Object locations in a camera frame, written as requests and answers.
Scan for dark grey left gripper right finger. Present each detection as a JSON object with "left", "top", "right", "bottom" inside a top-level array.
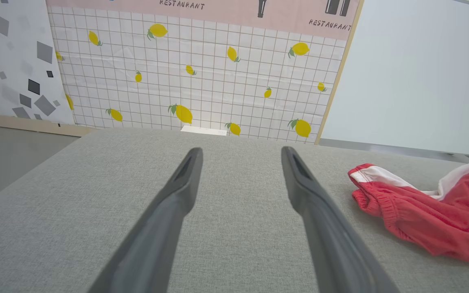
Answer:
[{"left": 281, "top": 146, "right": 401, "bottom": 293}]

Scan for white partition board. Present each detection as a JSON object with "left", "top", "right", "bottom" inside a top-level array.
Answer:
[{"left": 319, "top": 0, "right": 469, "bottom": 160}]

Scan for white box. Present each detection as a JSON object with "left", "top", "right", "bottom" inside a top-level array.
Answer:
[{"left": 180, "top": 125, "right": 228, "bottom": 136}]

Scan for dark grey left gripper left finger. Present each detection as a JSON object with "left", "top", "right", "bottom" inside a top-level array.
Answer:
[{"left": 87, "top": 147, "right": 204, "bottom": 293}]

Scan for lemon print grid screen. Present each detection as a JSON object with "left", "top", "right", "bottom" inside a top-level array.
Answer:
[{"left": 47, "top": 6, "right": 348, "bottom": 144}]

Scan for grey diamond print panel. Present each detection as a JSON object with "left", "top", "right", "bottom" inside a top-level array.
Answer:
[{"left": 0, "top": 0, "right": 75, "bottom": 125}]

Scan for red and white garment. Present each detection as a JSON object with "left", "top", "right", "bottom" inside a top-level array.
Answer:
[{"left": 348, "top": 151, "right": 469, "bottom": 265}]

